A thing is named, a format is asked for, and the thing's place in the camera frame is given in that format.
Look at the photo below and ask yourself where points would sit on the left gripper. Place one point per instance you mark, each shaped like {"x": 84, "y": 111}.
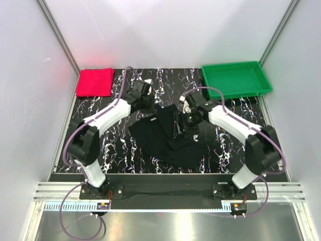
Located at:
{"x": 152, "y": 109}

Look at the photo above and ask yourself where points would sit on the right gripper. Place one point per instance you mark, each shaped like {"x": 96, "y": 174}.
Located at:
{"x": 191, "y": 131}

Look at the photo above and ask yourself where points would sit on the black t shirt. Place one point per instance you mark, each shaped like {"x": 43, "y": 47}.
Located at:
{"x": 158, "y": 136}

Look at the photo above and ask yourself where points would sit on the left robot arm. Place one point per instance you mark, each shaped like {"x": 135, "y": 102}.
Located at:
{"x": 83, "y": 146}

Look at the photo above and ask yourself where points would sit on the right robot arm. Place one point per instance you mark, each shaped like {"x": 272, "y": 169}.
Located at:
{"x": 261, "y": 144}

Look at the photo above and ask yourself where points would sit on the folded red t shirt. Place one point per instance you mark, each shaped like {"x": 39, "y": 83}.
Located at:
{"x": 95, "y": 83}

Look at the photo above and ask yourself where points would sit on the green plastic bin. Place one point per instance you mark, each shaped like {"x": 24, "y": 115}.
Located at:
{"x": 236, "y": 80}

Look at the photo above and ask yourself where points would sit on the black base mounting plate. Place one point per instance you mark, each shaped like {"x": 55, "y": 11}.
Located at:
{"x": 167, "y": 202}

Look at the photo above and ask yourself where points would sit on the shiny steel front plate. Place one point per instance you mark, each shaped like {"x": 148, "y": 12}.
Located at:
{"x": 275, "y": 222}

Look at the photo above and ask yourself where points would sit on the aluminium frame post left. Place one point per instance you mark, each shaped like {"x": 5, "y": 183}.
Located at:
{"x": 57, "y": 33}

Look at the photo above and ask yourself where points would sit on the aluminium frame post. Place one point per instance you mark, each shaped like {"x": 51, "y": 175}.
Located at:
{"x": 279, "y": 30}
{"x": 57, "y": 33}

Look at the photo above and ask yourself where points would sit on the aluminium front rail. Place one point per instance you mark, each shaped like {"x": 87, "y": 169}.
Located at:
{"x": 274, "y": 192}

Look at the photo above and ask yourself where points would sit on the aluminium frame post right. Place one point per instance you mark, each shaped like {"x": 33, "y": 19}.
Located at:
{"x": 279, "y": 30}

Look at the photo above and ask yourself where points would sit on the white slotted cable duct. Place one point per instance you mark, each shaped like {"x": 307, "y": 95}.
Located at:
{"x": 98, "y": 207}

